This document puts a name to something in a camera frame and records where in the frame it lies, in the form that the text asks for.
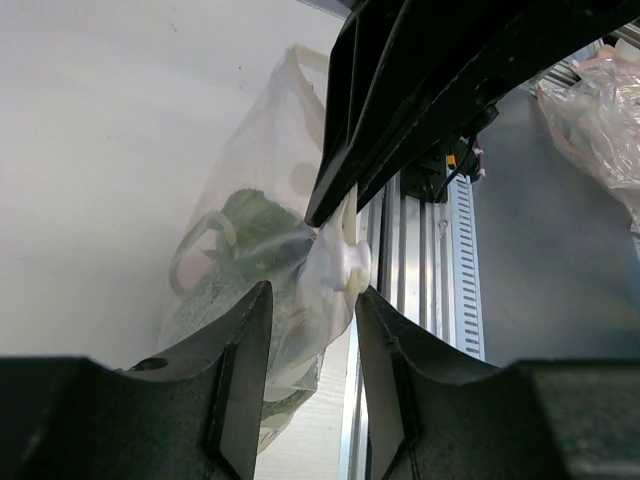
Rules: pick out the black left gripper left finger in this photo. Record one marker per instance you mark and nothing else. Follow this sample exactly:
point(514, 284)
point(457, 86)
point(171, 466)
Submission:
point(192, 411)

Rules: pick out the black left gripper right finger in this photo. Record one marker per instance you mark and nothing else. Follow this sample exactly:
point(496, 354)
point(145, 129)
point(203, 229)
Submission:
point(437, 413)

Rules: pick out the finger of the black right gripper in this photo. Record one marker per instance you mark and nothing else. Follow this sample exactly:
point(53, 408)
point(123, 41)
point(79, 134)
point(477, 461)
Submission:
point(353, 128)
point(452, 61)

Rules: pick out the dark grape bunch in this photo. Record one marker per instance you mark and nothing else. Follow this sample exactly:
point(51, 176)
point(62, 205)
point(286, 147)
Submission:
point(267, 235)

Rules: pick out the clear zip top bag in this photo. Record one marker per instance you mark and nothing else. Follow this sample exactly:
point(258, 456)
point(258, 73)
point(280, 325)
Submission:
point(277, 149)

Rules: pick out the green netted melon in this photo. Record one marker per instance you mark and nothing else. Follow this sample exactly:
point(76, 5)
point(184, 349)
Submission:
point(218, 289)

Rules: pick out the clear spare plastic bag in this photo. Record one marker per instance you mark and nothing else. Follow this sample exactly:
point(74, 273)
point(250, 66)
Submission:
point(594, 123)

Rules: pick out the white slotted cable duct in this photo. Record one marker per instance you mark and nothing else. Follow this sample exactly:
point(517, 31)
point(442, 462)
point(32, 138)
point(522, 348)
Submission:
point(469, 328)

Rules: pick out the aluminium front rail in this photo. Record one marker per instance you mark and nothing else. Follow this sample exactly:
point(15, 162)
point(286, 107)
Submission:
point(410, 242)

